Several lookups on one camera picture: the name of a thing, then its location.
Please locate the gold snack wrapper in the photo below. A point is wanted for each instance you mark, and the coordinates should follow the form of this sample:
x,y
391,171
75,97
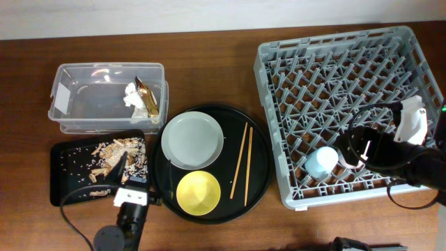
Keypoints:
x,y
147,97

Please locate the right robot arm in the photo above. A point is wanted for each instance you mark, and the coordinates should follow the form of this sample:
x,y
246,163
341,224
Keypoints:
x,y
422,166

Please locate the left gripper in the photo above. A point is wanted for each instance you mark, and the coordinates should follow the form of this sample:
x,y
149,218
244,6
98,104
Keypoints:
x,y
116,176

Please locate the clear plastic bin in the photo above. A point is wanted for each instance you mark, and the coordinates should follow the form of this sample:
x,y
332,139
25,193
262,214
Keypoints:
x,y
88,98

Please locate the food scraps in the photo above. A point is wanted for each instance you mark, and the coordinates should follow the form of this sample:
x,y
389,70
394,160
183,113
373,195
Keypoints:
x,y
89,164

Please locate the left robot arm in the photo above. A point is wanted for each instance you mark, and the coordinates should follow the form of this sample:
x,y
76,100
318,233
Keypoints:
x,y
126,233

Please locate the round black tray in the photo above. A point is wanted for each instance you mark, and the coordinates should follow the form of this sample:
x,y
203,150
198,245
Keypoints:
x,y
232,121

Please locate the grey dishwasher rack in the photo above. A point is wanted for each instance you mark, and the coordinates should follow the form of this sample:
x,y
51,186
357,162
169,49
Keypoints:
x,y
313,88

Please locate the white tissue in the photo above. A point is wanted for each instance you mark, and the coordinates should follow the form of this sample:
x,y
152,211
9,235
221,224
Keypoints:
x,y
133,98

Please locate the wooden chopstick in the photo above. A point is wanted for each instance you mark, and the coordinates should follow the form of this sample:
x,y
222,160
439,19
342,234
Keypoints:
x,y
249,154
235,178

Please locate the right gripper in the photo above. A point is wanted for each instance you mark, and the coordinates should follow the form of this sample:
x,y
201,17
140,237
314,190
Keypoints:
x,y
380,141

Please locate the blue cup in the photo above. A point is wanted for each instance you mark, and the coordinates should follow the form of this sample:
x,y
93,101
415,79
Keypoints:
x,y
321,162

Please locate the yellow bowl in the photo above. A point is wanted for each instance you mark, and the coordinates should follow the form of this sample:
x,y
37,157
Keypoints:
x,y
198,193

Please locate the black rectangular tray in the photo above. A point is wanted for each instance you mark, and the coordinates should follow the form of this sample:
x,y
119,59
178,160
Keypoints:
x,y
55,191

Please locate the grey plate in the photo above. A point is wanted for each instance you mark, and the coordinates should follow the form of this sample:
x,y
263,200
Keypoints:
x,y
192,140

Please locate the pink cup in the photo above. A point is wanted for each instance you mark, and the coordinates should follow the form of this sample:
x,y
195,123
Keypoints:
x,y
343,162

